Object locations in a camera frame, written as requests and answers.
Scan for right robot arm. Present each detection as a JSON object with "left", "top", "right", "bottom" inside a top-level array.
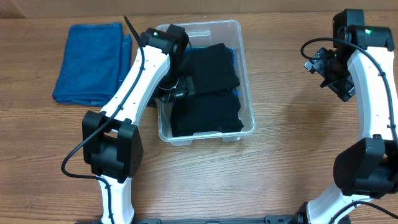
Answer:
[{"left": 287, "top": 9, "right": 397, "bottom": 223}]

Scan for clear plastic storage bin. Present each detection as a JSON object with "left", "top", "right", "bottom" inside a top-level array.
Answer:
[{"left": 157, "top": 20, "right": 256, "bottom": 146}]

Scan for black cloth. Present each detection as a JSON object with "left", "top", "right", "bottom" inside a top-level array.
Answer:
[
  {"left": 180, "top": 43, "right": 240, "bottom": 95},
  {"left": 170, "top": 90, "right": 244, "bottom": 137}
]

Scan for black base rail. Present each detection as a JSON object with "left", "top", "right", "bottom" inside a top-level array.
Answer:
[{"left": 131, "top": 215, "right": 296, "bottom": 224}]

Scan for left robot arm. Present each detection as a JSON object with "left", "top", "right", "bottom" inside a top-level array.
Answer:
[{"left": 82, "top": 25, "right": 195, "bottom": 223}]

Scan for blue denim jeans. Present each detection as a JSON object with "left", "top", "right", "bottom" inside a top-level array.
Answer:
[{"left": 52, "top": 22, "right": 132, "bottom": 107}]

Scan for shiny blue sequin cloth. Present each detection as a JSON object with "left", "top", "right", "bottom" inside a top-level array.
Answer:
[{"left": 183, "top": 45, "right": 241, "bottom": 98}]

